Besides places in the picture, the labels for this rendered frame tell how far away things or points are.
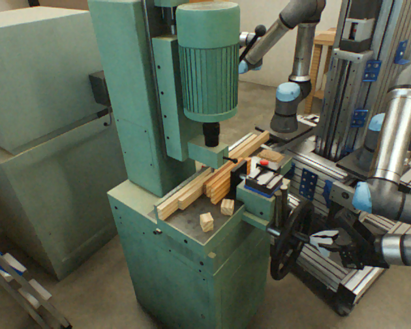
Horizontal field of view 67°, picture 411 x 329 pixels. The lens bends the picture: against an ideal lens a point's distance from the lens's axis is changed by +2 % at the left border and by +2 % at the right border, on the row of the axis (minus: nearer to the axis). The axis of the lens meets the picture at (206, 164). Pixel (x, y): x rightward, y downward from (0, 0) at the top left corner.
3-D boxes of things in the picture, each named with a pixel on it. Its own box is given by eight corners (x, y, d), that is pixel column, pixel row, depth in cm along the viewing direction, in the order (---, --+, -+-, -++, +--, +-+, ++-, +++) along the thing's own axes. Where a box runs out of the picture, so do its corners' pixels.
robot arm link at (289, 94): (270, 111, 163) (272, 87, 155) (281, 103, 172) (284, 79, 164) (291, 117, 157) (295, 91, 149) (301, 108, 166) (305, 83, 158)
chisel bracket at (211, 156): (217, 173, 107) (217, 153, 102) (188, 160, 114) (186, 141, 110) (229, 164, 112) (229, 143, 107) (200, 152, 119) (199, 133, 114)
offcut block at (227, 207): (223, 205, 106) (223, 198, 104) (233, 207, 105) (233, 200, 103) (220, 214, 102) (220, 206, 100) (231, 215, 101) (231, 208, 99)
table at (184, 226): (229, 275, 90) (229, 262, 86) (156, 229, 106) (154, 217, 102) (312, 175, 128) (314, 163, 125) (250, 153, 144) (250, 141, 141)
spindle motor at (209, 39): (216, 129, 90) (213, 12, 72) (173, 115, 99) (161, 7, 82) (248, 108, 101) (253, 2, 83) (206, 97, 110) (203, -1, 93)
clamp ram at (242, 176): (247, 198, 108) (248, 177, 103) (229, 190, 112) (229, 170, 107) (260, 185, 113) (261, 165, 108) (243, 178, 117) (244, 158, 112)
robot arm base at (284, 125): (281, 118, 178) (283, 102, 172) (303, 126, 168) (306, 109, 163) (263, 126, 170) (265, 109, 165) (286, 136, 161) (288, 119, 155)
